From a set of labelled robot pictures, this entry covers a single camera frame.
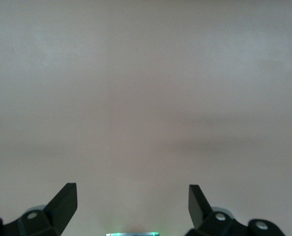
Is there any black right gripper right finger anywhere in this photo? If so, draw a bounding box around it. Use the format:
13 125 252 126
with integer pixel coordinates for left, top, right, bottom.
185 184 287 236

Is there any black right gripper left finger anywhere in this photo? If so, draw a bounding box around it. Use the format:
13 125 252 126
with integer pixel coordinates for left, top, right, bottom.
0 182 77 236

